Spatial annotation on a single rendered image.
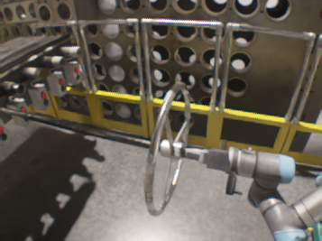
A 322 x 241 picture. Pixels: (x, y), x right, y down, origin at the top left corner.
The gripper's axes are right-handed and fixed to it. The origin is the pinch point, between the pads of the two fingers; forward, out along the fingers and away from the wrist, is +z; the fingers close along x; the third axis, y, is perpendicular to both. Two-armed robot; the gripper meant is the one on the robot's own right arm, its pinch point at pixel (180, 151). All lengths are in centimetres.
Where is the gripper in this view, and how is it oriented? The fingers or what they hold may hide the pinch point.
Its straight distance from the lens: 63.6
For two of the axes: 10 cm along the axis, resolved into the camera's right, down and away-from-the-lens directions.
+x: -2.7, -1.3, -9.5
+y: 1.8, -9.8, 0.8
